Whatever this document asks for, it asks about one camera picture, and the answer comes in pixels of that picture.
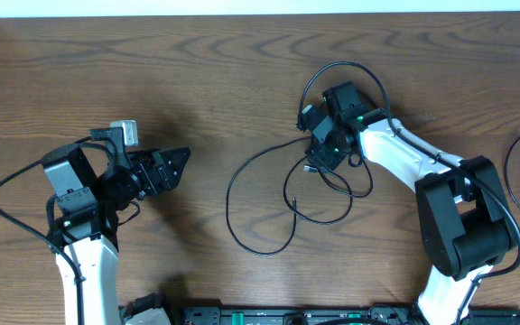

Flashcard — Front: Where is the short black cable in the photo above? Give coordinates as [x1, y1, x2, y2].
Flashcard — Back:
[225, 136, 375, 256]

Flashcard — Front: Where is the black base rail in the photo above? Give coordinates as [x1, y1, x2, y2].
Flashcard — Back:
[119, 292, 520, 325]

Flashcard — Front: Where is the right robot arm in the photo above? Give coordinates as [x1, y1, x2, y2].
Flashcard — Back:
[297, 82, 520, 324]

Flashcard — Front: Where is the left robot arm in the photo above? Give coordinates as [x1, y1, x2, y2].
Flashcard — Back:
[42, 143, 190, 324]

